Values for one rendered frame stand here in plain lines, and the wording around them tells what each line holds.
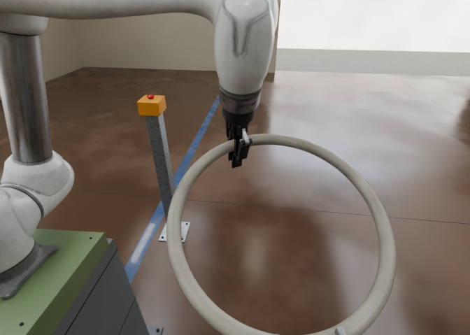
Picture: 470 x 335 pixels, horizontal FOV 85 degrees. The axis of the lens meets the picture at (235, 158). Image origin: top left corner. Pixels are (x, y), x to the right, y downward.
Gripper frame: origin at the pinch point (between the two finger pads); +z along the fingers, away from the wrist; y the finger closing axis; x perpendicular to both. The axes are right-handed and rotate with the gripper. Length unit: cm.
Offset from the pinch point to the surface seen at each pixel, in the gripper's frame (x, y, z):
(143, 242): -53, -38, 137
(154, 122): -20, -70, 50
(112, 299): -53, 13, 54
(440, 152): 281, -40, 173
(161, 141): -20, -65, 62
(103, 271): -51, 6, 40
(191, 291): -20.6, 31.0, -7.9
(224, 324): -16.7, 37.7, -8.1
